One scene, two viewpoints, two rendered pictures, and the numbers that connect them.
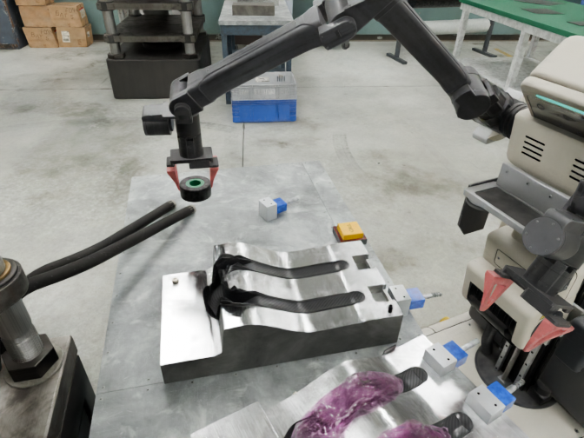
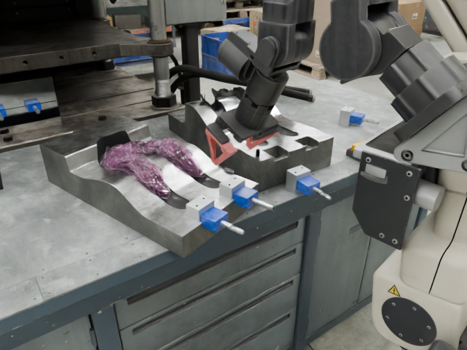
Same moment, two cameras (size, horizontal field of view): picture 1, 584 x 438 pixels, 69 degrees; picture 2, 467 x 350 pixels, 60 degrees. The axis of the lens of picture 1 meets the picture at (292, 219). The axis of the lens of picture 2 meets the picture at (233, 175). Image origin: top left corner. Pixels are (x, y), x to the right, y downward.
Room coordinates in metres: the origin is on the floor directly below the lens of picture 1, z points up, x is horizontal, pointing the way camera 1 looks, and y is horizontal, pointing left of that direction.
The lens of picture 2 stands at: (0.24, -1.03, 1.34)
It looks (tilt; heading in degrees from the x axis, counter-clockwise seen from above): 29 degrees down; 69
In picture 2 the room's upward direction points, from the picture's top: straight up
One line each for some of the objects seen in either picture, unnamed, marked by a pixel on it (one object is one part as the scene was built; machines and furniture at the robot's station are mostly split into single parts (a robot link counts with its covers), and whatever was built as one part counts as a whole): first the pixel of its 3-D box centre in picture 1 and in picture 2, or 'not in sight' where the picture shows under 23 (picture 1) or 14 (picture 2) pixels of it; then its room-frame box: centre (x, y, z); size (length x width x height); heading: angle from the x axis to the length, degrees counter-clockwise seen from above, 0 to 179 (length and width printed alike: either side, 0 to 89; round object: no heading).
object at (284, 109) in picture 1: (263, 103); not in sight; (4.03, 0.30, 0.11); 0.61 x 0.41 x 0.22; 95
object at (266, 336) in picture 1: (275, 295); (242, 126); (0.69, 0.03, 0.87); 0.50 x 0.26 x 0.14; 103
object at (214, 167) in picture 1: (204, 171); not in sight; (0.96, 0.23, 1.04); 0.07 x 0.07 x 0.09; 13
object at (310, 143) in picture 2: (362, 267); (306, 146); (0.79, -0.18, 0.87); 0.05 x 0.05 x 0.04; 13
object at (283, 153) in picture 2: (380, 299); (275, 157); (0.69, -0.20, 0.87); 0.05 x 0.05 x 0.04; 13
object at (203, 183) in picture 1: (195, 189); not in sight; (0.96, 0.25, 0.99); 0.08 x 0.08 x 0.04
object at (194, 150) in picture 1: (190, 146); not in sight; (0.96, 0.25, 1.11); 0.10 x 0.07 x 0.07; 103
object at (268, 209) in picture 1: (281, 204); (360, 119); (1.14, 0.04, 0.83); 0.13 x 0.05 x 0.05; 125
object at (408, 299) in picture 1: (416, 297); (310, 187); (0.74, -0.30, 0.83); 0.13 x 0.05 x 0.05; 103
